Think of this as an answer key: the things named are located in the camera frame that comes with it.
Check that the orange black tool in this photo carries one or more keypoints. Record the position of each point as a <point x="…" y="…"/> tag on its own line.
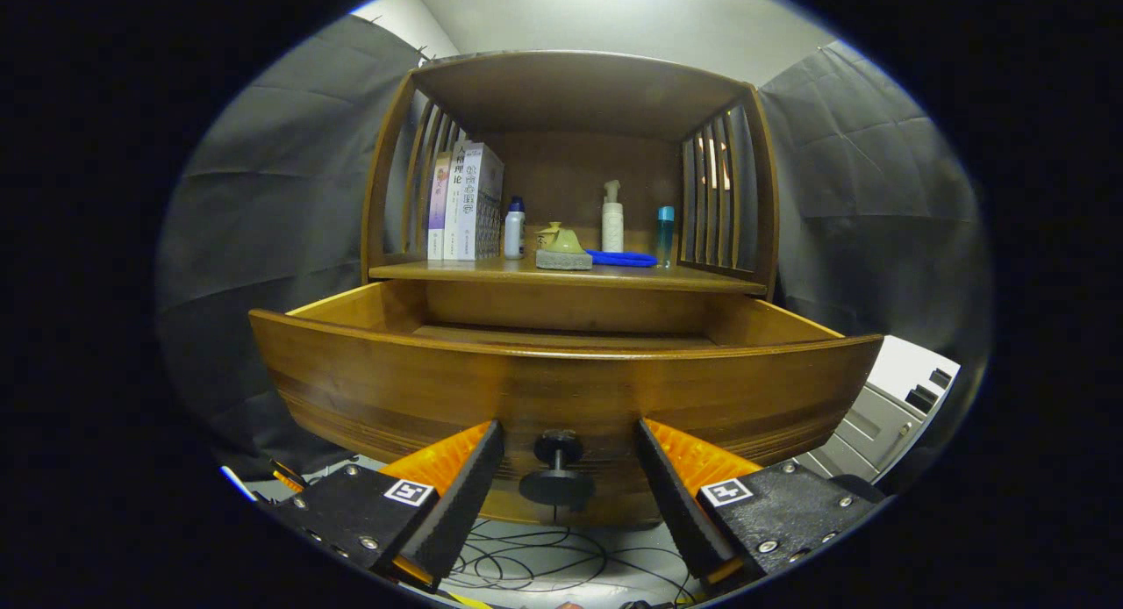
<point x="288" y="479"/>

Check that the thick white patterned book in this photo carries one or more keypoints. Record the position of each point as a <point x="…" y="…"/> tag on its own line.
<point x="482" y="201"/>

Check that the white bottle with blue cap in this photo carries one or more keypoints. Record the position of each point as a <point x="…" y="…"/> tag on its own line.
<point x="514" y="233"/>

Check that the wooden countertop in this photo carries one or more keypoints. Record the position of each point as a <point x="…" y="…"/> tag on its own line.
<point x="614" y="278"/>

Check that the white pump bottle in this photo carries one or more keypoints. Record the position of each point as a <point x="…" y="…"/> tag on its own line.
<point x="612" y="227"/>

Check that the brown wooden cabinet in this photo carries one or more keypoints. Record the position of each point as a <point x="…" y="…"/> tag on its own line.
<point x="579" y="91"/>

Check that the wooden drawer with black knob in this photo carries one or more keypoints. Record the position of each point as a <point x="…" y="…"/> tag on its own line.
<point x="561" y="390"/>

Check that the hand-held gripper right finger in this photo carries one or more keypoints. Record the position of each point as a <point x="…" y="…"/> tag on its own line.
<point x="680" y="504"/>

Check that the thin white book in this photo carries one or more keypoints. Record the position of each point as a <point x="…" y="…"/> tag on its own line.
<point x="454" y="205"/>

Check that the pink purple book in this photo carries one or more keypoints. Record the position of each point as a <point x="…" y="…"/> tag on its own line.
<point x="438" y="210"/>

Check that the blue folded cloth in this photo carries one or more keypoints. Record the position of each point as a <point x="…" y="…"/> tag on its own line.
<point x="627" y="258"/>

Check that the teal bottle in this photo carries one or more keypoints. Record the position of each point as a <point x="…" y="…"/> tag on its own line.
<point x="666" y="236"/>

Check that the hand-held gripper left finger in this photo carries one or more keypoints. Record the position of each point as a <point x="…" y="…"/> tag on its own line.
<point x="465" y="504"/>

